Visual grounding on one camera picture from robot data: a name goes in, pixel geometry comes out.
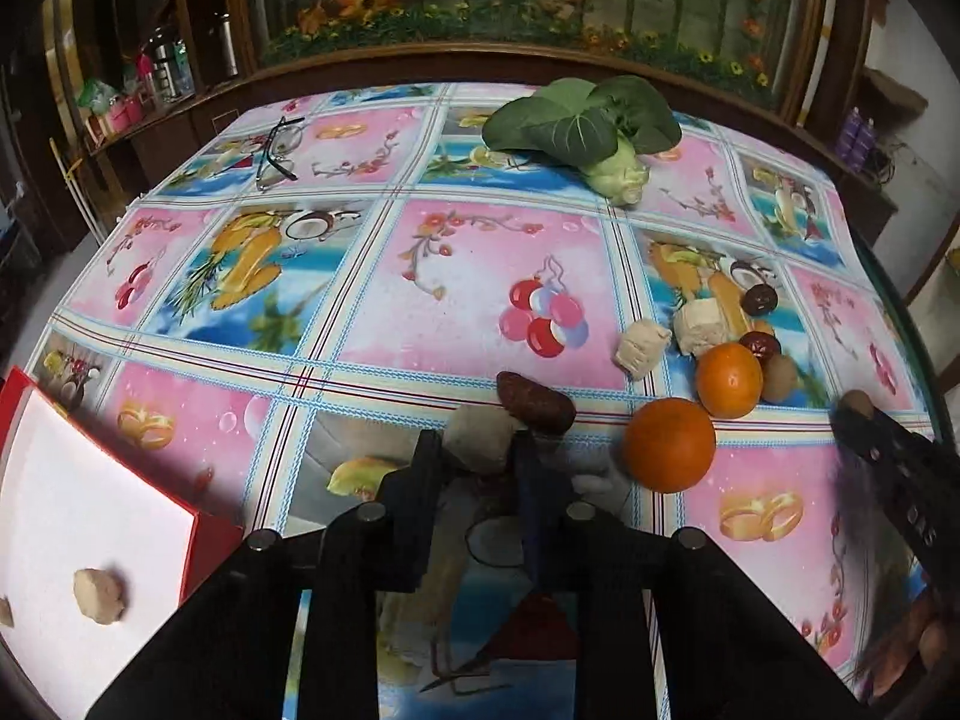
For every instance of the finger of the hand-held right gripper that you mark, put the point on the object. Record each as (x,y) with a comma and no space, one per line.
(892,465)

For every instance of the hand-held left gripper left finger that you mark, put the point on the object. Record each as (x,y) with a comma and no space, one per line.
(429,510)

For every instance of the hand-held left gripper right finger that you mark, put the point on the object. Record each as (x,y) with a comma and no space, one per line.
(531,517)

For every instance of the large dark red jujube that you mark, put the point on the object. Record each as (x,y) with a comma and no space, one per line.
(536,401)

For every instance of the orange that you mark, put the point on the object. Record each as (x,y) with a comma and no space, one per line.
(669,446)
(729,381)

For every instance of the small dark red jujube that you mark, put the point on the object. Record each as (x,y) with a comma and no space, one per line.
(760,300)
(761,346)

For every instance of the red and white tray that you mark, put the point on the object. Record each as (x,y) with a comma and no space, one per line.
(67,495)

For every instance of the person's right hand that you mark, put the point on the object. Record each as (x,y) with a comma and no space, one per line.
(919,637)

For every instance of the printed pink and blue tablecloth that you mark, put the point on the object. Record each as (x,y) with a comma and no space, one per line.
(450,255)

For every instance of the purple bottle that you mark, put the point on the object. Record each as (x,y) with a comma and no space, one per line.
(847,135)
(865,142)

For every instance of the black eyeglasses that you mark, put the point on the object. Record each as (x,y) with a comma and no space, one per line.
(279,154)

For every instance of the green bok choy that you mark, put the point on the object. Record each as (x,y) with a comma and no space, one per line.
(570,124)

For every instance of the dark wooden cabinet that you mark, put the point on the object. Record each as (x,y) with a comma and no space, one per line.
(202,116)

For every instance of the yellow broom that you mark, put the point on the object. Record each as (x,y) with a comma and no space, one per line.
(75,191)

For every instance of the pink cup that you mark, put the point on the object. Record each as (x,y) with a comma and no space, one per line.
(133,109)
(117,118)

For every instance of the green plastic bottle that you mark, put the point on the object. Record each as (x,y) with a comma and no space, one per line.
(184,67)

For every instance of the slim steel thermos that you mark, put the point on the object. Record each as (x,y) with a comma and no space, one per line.
(225,45)

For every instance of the red bottle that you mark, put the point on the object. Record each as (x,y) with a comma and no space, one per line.
(146,82)

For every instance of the black and steel thermos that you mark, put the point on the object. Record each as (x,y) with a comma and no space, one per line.
(165,64)

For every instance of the green plastic bag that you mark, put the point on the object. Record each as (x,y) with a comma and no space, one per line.
(96,94)

